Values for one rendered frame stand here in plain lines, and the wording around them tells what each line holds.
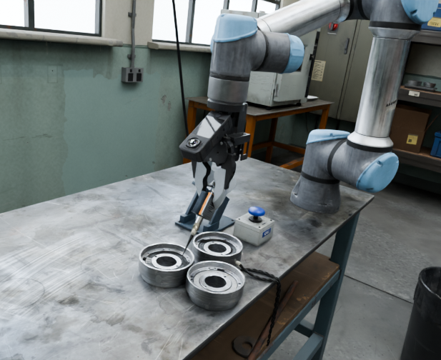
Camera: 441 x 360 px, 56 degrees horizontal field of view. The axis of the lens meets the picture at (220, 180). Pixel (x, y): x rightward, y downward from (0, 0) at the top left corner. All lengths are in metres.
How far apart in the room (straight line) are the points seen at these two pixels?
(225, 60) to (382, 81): 0.46
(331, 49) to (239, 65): 3.93
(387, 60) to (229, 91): 0.46
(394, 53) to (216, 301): 0.70
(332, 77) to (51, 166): 3.10
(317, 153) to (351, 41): 3.45
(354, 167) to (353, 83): 3.48
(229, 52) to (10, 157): 1.81
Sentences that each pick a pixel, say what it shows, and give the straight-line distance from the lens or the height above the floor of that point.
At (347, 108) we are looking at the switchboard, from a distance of 4.60.
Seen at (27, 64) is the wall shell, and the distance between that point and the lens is 2.37.
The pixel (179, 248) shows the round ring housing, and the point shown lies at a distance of 0.85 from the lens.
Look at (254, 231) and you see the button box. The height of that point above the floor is 0.83.
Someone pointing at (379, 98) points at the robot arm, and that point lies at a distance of 1.09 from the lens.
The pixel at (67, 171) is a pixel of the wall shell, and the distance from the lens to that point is 2.63.
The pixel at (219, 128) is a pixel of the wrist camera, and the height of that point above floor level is 1.09.
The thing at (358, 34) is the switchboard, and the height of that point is 1.42.
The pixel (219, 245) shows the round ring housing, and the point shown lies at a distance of 0.90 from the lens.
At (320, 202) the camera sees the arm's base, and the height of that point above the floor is 0.83.
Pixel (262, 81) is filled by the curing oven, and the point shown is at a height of 0.97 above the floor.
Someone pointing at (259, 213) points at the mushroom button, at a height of 0.87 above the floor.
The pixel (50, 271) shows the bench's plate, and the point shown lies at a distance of 0.84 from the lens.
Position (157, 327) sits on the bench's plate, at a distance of 0.70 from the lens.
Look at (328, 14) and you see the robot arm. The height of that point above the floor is 1.32.
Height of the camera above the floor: 1.25
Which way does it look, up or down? 19 degrees down
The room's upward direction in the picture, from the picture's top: 7 degrees clockwise
